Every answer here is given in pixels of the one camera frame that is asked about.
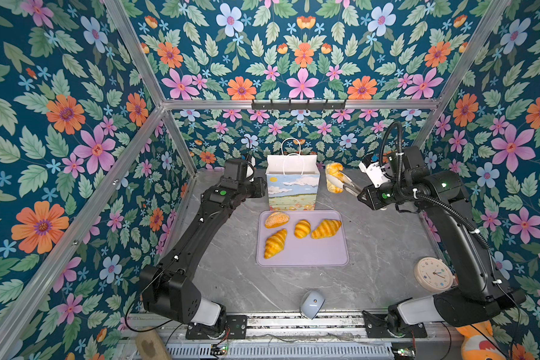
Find twisted bread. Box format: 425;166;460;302
325;163;344;194

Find croissant lower left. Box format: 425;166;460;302
264;229;287;259

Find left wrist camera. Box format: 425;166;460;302
223;158;254;183

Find orange plush toy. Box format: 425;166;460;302
456;320;506;360

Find sugared oval bread top left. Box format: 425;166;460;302
264;211;290;229

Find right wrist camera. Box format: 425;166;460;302
358;154;393;188

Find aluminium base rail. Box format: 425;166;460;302
125;311;460;343

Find grey computer mouse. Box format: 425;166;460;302
300;289;326;320

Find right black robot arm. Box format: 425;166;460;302
357;146;526;331

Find round cream clock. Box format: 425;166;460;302
414;257;454;293

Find black hook rail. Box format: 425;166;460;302
250;99;347;112

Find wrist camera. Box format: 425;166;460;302
358;154;393;188
223;158;254;183

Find aluminium frame post left rear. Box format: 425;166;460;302
104;0;197;178

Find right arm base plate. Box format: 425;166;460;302
361;310;428;339

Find landscape print paper bag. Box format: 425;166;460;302
265;137;320;212

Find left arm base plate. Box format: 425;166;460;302
185;314;248;341

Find aluminium frame post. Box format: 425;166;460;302
412;0;512;150
104;0;197;178

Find wooden brush block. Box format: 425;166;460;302
135;326;173;360

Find croissant upper right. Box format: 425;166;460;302
310;219;342;239

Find aluminium frame post right rear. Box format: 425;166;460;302
412;0;512;150

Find cream and steel tongs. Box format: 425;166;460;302
343;174;362;197

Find croissant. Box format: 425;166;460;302
310;219;342;239
264;229;287;259

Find small round bread roll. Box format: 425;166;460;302
294;219;311;239

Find lilac plastic tray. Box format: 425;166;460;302
256;210;349;268

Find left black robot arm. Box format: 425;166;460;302
140;177;267;328

